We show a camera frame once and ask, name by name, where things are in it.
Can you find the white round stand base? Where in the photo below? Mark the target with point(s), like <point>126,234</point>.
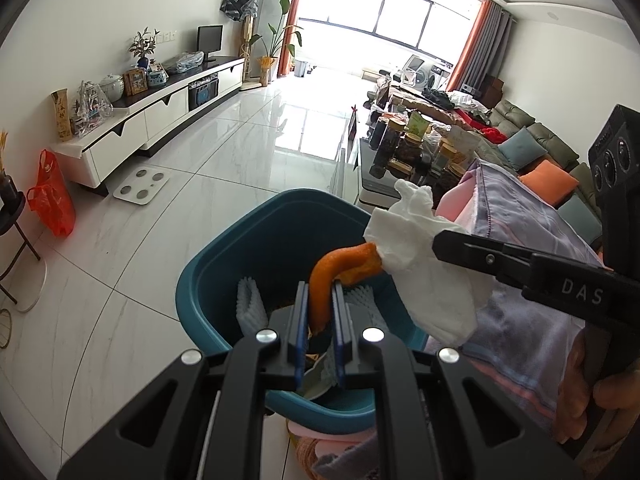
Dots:
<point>31,287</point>

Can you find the white black-topped TV cabinet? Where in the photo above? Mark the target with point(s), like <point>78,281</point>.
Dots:
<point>165,110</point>

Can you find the small white pedal bin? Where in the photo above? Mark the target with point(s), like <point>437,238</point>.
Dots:
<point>300,69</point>

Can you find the white tissue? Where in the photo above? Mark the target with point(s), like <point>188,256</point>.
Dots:
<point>425,290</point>

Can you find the cloth covered standing fan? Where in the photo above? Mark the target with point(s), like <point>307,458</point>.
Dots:
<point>239,4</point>

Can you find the tall yellow printed box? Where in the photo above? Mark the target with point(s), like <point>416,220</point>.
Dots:
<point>62,115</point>

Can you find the teal plastic trash bin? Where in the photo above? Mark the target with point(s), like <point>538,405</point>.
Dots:
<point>225,285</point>

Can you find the white bathroom scale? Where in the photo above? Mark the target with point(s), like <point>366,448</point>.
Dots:
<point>142,185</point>

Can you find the white round-door dryer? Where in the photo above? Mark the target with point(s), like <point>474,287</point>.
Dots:
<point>413,69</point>

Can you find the orange peel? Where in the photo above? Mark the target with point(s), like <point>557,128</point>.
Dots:
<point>320,290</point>

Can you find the pink bed sheet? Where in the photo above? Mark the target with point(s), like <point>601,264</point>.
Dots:
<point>457,200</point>

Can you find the tall potted leafy plant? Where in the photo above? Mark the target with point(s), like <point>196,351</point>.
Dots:
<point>267,70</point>

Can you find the white foam fruit net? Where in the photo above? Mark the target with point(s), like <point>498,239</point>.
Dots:
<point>252,310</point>

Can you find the model ship in plastic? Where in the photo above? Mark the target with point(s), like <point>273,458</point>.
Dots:
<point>90,110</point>

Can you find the teal cushion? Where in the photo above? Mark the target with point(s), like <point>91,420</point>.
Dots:
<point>522,149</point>
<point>580,220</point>

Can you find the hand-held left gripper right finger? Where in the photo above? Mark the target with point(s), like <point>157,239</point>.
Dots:
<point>340,320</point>

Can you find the dark vase with dried grass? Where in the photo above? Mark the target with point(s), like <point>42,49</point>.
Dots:
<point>7,180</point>

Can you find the wooden picture frame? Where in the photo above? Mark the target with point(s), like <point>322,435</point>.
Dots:
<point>136,82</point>

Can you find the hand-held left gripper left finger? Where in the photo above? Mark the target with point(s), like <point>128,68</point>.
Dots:
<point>300,320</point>

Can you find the person's right hand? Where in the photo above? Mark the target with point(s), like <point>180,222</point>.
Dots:
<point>570,390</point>

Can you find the orange cushion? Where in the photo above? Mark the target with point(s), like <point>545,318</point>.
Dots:
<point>547,185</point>

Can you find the pink cloth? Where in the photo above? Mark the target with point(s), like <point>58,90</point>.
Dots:
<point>320,440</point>

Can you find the orange and grey curtain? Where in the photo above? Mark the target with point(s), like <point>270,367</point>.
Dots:
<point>475,45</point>

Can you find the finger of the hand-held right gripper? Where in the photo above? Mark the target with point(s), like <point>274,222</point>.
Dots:
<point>480,257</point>

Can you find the red plastic bag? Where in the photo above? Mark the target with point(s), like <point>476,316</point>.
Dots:
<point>52,200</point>

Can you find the green leather sofa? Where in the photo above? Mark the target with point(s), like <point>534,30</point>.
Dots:
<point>515,117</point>

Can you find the large balcony window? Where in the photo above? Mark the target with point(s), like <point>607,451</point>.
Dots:
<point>350,5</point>

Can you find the clear plastic wrapped bundle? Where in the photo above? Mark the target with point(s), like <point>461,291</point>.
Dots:
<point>184,61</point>

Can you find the small plant in blue vase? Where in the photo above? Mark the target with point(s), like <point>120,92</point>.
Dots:
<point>143,45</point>

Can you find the cluttered long table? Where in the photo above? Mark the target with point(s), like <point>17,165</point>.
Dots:
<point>430,105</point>

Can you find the dark wooden cabinet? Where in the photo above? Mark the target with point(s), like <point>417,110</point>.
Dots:
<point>491,90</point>

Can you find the black round side table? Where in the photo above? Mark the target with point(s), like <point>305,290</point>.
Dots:
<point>12,210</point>

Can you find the white ceramic lidded jar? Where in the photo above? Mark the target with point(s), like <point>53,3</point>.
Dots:
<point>111,89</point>

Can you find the white washing machine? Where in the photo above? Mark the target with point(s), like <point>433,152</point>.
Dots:
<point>434,76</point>

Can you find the group of glass jars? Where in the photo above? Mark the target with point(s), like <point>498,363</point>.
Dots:
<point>400,145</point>

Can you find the black monitor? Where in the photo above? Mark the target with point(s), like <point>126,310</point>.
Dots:
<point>210,39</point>

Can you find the blue white ceramic bowl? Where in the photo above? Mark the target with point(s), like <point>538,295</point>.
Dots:
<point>157,79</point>

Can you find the glass coffee table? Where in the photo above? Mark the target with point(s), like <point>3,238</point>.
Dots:
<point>385,187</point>

